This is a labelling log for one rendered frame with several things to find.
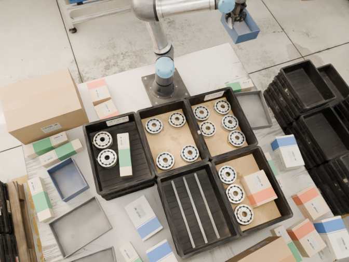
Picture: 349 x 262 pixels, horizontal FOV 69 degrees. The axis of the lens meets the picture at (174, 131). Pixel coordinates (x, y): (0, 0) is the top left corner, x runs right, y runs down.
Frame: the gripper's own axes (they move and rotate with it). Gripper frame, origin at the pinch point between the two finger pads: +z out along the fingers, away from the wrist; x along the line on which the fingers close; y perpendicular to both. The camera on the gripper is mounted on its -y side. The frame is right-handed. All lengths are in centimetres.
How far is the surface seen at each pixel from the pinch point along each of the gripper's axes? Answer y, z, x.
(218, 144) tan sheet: 59, 26, -29
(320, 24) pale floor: -65, 128, 181
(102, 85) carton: -6, 27, -83
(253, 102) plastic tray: 34, 43, 11
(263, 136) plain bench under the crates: 60, 42, 5
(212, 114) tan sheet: 39, 27, -25
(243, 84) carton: 22.1, 36.6, 7.6
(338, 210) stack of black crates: 124, 90, 54
